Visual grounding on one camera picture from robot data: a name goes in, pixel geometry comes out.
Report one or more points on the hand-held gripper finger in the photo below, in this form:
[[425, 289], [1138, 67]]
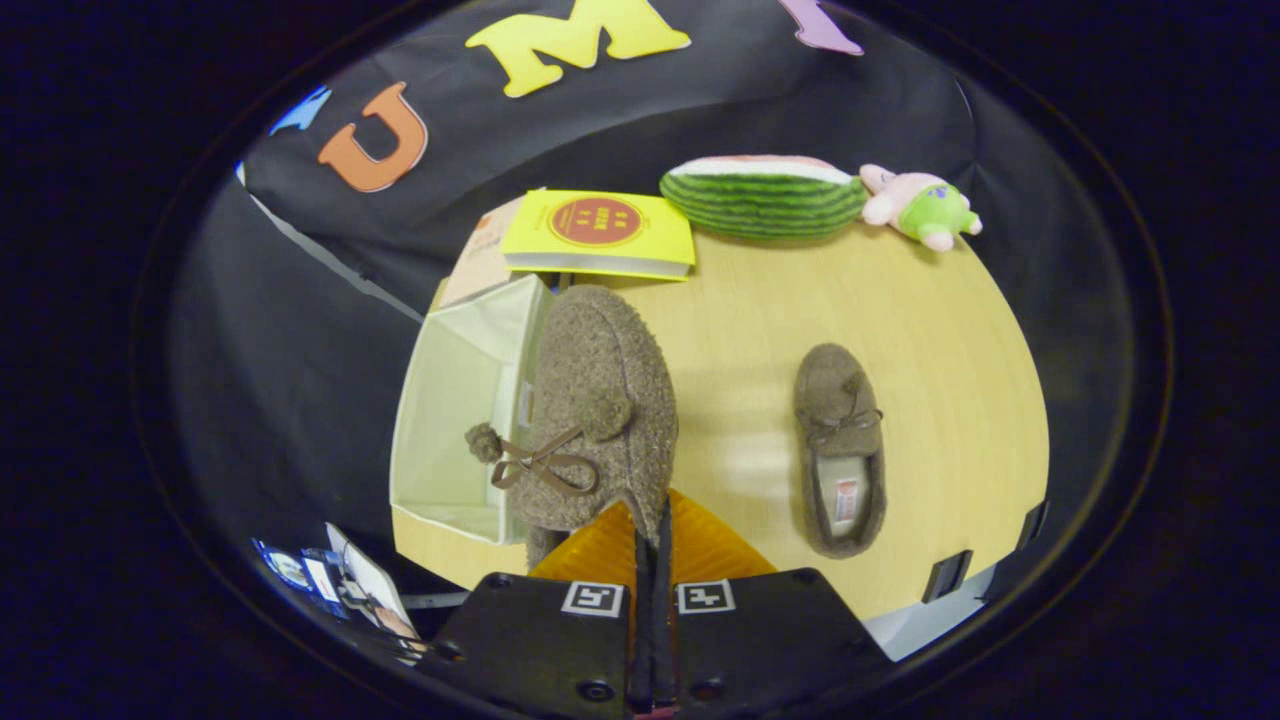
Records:
[[665, 640], [643, 640]]

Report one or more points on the brown fuzzy shoe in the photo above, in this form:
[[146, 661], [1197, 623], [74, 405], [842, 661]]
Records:
[[600, 400], [840, 440]]

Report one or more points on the pale green fabric storage box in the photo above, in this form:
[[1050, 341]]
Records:
[[460, 400]]

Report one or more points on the white card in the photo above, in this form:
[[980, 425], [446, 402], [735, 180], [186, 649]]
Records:
[[375, 590]]

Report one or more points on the black table clamp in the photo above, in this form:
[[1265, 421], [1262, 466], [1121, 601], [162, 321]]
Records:
[[945, 575], [1033, 522]]

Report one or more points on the yellow book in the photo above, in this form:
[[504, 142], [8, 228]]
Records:
[[600, 230]]

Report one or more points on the beige book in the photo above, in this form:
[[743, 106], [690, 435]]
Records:
[[490, 255]]

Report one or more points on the watermelon slice plush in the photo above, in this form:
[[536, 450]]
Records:
[[765, 195]]

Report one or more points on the pink and green plush toy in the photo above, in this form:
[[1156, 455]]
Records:
[[920, 205]]

